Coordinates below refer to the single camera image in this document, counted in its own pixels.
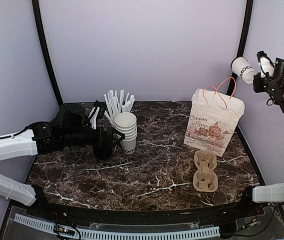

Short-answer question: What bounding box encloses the bundle of wrapped white straws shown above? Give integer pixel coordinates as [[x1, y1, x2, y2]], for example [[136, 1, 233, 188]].
[[104, 89, 135, 122]]

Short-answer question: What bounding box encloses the black front table rail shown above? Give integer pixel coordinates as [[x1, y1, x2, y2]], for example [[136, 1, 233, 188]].
[[27, 197, 274, 226]]

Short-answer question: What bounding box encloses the printed paper takeout bag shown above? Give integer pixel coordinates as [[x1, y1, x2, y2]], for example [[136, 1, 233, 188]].
[[184, 77, 245, 157]]

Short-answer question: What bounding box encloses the grey slotted cable duct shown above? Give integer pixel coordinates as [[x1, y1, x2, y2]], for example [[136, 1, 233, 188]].
[[13, 213, 221, 240]]

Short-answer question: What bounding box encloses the white cup holding straws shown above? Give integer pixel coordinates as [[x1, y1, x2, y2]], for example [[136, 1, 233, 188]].
[[109, 118, 116, 129]]

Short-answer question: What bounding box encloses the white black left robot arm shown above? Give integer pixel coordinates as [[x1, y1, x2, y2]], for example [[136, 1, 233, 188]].
[[0, 122, 125, 218]]

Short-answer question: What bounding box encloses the stack of white paper cups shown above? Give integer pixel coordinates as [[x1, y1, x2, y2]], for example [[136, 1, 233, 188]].
[[115, 112, 138, 155]]

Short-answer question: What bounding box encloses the black corner post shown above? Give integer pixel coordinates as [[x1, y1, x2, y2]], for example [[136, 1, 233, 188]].
[[31, 0, 63, 106], [226, 0, 254, 96]]

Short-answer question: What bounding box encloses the black right corner post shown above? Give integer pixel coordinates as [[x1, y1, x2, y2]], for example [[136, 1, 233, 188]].
[[226, 0, 254, 96]]

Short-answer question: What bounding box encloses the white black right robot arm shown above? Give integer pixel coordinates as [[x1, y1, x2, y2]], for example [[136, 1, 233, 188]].
[[232, 50, 284, 217]]

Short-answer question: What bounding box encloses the brown cardboard cup carrier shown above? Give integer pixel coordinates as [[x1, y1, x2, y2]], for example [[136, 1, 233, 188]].
[[193, 150, 218, 193]]

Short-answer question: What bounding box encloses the black left corner post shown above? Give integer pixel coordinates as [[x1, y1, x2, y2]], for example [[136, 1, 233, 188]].
[[31, 0, 63, 106]]

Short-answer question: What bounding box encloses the single white paper cup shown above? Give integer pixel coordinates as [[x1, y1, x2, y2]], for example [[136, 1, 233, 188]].
[[231, 56, 257, 84]]

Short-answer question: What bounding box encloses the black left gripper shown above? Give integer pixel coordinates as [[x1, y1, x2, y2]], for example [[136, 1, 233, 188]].
[[62, 125, 125, 150]]

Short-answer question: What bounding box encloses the stack of black cup lids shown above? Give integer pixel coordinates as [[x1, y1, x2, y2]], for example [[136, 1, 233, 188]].
[[92, 146, 113, 161]]

